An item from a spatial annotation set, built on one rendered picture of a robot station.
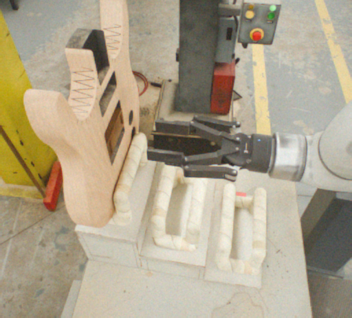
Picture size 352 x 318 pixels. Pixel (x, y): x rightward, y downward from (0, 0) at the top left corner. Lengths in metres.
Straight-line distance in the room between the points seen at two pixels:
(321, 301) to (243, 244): 1.09
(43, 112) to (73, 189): 0.19
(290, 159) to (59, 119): 0.40
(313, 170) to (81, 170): 0.40
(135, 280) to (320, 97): 2.32
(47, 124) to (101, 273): 0.57
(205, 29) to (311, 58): 1.69
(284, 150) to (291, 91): 2.30
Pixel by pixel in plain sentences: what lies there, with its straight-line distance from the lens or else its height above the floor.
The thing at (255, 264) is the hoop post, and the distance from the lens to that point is 0.91.
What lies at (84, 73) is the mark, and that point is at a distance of 0.58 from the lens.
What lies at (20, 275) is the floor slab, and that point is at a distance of 2.10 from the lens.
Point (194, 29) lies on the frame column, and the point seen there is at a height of 0.87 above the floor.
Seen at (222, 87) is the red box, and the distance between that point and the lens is 2.02.
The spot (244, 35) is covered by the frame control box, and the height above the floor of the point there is 0.97.
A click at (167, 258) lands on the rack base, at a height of 1.02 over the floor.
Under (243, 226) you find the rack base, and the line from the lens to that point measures 1.01.
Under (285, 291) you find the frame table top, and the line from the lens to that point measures 0.98.
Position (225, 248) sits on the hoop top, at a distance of 0.86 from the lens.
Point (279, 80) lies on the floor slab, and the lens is 3.02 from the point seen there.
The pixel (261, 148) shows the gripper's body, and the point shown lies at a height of 1.34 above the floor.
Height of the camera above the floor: 1.83
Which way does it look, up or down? 49 degrees down
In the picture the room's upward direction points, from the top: straight up
